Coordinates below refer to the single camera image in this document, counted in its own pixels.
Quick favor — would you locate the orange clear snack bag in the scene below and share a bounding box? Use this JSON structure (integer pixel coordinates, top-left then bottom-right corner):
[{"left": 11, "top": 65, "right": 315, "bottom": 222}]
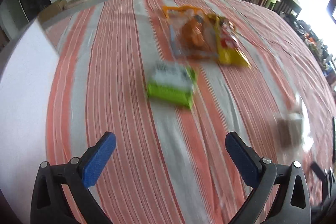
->
[{"left": 162, "top": 5, "right": 218, "bottom": 60}]

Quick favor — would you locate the green snack pack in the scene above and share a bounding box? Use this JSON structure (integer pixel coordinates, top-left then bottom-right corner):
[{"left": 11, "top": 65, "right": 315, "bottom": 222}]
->
[{"left": 146, "top": 61, "right": 198, "bottom": 109}]

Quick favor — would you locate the yellow red snack pack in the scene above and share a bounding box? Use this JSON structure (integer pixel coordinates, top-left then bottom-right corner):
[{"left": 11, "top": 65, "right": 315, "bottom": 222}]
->
[{"left": 207, "top": 13, "right": 250, "bottom": 68}]

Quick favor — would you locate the striped orange tablecloth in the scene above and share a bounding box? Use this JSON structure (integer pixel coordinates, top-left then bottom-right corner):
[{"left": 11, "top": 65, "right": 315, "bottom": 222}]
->
[{"left": 46, "top": 0, "right": 335, "bottom": 223}]

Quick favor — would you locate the white cardboard box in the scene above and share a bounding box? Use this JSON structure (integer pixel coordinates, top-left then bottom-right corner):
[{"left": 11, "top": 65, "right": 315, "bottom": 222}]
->
[{"left": 1, "top": 20, "right": 59, "bottom": 223}]

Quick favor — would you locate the cardboard box on floor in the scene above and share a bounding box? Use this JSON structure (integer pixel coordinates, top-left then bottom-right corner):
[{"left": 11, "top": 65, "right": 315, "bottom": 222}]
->
[{"left": 38, "top": 0, "right": 67, "bottom": 24}]

